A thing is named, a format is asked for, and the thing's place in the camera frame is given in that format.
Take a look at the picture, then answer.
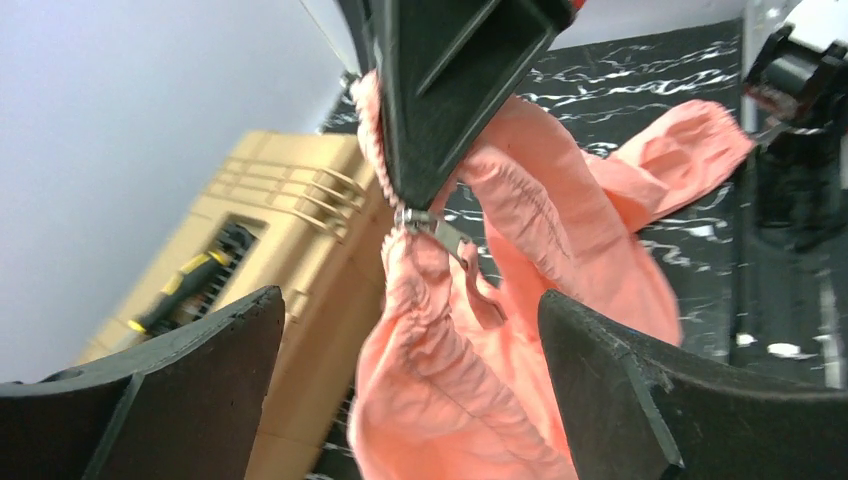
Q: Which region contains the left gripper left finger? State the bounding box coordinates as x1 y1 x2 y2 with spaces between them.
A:
1 286 285 480

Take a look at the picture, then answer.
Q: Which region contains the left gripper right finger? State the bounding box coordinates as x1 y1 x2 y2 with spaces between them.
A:
538 290 847 480

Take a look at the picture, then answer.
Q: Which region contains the pink jacket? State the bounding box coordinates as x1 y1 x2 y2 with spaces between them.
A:
348 97 752 479

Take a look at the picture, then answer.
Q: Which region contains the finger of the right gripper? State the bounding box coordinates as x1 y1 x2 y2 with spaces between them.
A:
335 0 376 77
371 0 577 210

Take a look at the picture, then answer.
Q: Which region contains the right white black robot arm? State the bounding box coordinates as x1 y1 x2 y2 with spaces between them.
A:
339 1 847 248

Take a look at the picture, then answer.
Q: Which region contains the tan plastic toolbox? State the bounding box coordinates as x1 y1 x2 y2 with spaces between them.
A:
80 131 391 479

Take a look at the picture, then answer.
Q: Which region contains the black yellow screwdriver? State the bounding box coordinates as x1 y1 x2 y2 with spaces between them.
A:
127 249 232 337

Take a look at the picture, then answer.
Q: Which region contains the black toolbox handle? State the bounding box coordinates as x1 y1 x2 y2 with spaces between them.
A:
186 222 257 321

